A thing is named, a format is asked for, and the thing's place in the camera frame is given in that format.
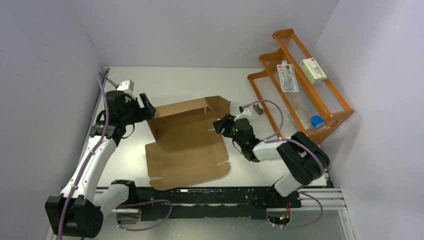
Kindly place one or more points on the blue tape roll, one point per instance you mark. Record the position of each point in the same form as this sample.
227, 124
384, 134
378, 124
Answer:
317, 122

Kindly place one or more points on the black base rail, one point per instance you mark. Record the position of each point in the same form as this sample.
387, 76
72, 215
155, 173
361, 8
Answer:
252, 202

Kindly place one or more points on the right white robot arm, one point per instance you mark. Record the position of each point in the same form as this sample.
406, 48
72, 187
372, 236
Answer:
304, 159

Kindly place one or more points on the white green small box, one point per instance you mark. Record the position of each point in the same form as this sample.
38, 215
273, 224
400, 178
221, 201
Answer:
313, 70

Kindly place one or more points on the small grey-olive clip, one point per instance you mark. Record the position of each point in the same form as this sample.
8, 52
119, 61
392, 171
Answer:
258, 109

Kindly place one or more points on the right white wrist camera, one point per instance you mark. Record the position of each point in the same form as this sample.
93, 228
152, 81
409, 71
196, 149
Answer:
244, 112

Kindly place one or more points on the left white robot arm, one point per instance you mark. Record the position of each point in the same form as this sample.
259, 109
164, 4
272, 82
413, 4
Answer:
77, 211

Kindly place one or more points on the orange wooden shelf rack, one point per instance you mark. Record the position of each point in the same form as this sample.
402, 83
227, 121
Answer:
322, 99

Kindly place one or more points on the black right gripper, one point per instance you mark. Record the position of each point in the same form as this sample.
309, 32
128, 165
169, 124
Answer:
225, 122

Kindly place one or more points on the clear packaged item with card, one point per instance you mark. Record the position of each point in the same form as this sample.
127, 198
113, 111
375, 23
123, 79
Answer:
287, 77

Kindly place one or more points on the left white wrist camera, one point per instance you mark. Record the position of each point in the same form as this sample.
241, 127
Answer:
126, 86

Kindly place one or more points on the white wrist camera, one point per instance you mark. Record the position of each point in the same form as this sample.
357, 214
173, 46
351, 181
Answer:
244, 112
126, 86

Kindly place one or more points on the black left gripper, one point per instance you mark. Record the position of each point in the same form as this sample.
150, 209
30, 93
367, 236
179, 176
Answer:
148, 110

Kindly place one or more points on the brown cardboard box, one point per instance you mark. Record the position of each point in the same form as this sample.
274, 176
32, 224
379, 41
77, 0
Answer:
187, 150

